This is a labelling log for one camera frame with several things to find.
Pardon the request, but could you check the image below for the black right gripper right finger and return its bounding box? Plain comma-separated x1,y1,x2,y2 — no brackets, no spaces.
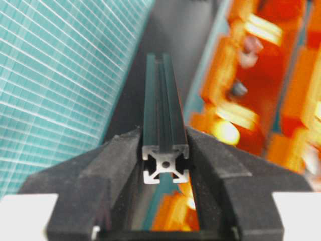
186,127,311,240

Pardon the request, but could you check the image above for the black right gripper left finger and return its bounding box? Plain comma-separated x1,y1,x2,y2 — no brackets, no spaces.
19,128,141,240

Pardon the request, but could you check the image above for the green grid cutting mat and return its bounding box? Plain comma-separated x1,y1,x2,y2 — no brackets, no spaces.
1,1,155,196

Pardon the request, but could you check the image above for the black aluminium frame profile front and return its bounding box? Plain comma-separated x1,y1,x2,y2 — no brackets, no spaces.
142,53,189,184

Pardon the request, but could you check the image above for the yellow black screwdriver left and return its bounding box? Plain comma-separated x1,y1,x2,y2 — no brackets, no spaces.
211,119,240,146

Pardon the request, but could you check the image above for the orange container rack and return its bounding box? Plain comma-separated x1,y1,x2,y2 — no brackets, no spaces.
152,1,320,239

